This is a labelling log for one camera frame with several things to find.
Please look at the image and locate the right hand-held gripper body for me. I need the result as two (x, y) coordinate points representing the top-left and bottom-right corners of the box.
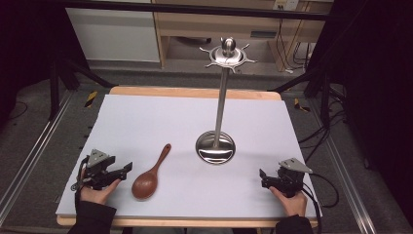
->
(268, 157), (314, 198)

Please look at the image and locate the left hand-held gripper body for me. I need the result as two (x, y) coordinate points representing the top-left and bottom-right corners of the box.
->
(77, 148), (125, 191)

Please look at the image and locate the brown wooden spoon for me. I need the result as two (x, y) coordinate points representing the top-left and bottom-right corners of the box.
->
(131, 143), (172, 201)

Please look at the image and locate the steel utensil rack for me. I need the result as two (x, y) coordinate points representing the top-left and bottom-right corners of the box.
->
(195, 36), (258, 166)

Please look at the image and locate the person's right hand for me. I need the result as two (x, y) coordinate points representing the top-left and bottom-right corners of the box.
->
(268, 186), (309, 218)

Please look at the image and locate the person's left hand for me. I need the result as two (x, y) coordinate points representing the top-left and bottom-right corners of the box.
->
(79, 168), (123, 206)

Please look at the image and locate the white table mat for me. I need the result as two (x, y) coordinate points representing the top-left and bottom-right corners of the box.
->
(56, 94), (323, 219)

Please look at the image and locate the yellow black striped tape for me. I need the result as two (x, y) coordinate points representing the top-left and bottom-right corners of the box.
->
(84, 91), (98, 109)
(293, 97), (312, 114)

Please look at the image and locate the black metal stand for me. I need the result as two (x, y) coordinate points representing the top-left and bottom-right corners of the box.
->
(48, 19), (118, 122)
(268, 55), (335, 131)

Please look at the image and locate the white cabinet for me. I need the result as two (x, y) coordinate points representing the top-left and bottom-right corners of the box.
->
(64, 7), (162, 63)

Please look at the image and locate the black horizontal bar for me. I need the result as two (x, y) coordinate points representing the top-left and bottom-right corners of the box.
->
(61, 0), (332, 21)

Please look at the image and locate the aluminium floor rail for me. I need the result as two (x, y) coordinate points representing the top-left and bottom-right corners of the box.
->
(308, 97), (381, 234)
(0, 91), (74, 225)

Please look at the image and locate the bundle of black floor cables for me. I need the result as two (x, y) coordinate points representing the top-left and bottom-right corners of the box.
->
(297, 87), (349, 164)

